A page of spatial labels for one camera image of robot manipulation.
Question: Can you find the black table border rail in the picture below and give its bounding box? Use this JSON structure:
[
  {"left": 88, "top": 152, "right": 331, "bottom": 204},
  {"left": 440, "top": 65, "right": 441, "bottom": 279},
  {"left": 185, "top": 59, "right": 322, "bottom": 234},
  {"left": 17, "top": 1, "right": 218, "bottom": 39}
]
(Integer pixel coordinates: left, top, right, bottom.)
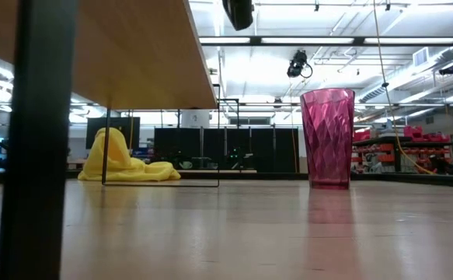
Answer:
[{"left": 64, "top": 169, "right": 453, "bottom": 188}]

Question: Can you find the white air vent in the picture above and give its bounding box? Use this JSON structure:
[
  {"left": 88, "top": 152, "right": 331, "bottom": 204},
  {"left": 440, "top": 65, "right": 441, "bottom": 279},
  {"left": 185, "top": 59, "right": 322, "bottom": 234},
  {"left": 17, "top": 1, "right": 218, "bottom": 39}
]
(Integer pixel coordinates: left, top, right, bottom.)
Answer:
[{"left": 412, "top": 46, "right": 431, "bottom": 68}]

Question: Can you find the black monitor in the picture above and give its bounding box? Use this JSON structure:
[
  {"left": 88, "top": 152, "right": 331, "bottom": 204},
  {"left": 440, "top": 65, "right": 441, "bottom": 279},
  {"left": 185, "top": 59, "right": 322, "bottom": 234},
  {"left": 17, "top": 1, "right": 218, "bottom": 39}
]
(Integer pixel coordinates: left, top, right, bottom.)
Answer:
[{"left": 85, "top": 116, "right": 141, "bottom": 151}]

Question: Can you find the black partition wall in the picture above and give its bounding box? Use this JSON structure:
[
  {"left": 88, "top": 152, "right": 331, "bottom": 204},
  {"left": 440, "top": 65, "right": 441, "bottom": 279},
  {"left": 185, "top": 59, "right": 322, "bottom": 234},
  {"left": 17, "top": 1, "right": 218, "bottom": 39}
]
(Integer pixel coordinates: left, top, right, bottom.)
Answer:
[{"left": 154, "top": 127, "right": 300, "bottom": 174}]

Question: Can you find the wooden shelf with black legs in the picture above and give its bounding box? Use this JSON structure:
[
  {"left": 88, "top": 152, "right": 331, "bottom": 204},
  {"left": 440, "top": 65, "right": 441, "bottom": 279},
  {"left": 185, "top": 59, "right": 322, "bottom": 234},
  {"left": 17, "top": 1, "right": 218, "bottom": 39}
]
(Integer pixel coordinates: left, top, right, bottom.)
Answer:
[{"left": 0, "top": 0, "right": 221, "bottom": 280}]

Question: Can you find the black overhead camera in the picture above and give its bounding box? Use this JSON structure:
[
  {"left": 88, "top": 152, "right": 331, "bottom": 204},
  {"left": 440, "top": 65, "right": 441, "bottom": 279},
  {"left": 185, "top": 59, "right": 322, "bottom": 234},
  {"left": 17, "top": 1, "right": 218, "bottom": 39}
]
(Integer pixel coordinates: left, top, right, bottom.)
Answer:
[{"left": 287, "top": 49, "right": 313, "bottom": 79}]

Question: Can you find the pink faceted plastic tumbler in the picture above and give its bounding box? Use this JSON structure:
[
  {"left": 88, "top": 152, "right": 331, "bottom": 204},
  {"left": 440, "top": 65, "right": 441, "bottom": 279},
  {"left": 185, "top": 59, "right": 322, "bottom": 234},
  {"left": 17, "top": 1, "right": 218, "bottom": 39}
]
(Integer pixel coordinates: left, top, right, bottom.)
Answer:
[{"left": 299, "top": 87, "right": 356, "bottom": 191}]

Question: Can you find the orange hanging cable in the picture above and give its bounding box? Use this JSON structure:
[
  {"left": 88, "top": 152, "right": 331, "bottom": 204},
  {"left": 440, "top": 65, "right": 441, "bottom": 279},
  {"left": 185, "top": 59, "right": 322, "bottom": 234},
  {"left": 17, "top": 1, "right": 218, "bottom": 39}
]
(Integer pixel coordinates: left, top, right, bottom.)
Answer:
[{"left": 291, "top": 128, "right": 298, "bottom": 174}]

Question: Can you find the rack with red bins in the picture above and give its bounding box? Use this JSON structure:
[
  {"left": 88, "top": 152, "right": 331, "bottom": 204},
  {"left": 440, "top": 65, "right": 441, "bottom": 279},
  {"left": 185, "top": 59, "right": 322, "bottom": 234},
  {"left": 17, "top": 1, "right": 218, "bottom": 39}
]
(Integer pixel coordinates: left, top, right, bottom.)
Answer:
[{"left": 352, "top": 124, "right": 453, "bottom": 175}]

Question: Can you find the yellow hanging cable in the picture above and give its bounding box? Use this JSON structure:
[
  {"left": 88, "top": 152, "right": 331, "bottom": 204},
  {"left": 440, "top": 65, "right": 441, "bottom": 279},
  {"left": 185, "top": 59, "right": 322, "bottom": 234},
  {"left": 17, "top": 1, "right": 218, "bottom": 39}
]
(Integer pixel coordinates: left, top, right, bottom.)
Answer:
[{"left": 372, "top": 0, "right": 437, "bottom": 175}]

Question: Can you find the yellow cloth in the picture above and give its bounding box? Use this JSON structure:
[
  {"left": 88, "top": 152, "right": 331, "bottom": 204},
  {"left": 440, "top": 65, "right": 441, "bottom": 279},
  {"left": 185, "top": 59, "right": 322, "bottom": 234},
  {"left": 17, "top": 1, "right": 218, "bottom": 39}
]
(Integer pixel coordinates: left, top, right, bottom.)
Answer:
[{"left": 77, "top": 127, "right": 182, "bottom": 183}]

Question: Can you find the white square column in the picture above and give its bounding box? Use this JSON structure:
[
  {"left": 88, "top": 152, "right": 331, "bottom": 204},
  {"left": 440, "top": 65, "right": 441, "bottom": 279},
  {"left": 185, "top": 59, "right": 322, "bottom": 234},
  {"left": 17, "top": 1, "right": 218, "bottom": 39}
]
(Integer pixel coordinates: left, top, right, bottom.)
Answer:
[{"left": 180, "top": 109, "right": 211, "bottom": 129}]

